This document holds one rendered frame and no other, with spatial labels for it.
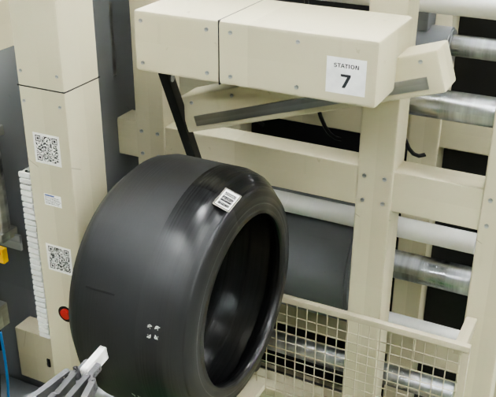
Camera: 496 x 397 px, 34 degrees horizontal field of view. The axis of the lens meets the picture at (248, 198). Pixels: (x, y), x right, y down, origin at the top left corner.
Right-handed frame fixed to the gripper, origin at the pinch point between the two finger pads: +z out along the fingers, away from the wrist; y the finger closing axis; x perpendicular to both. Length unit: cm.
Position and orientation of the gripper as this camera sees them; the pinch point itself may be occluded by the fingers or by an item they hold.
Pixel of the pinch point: (94, 363)
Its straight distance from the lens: 164.5
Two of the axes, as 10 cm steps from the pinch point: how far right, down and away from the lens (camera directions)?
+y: -9.0, -2.0, 4.0
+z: 4.4, -5.2, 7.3
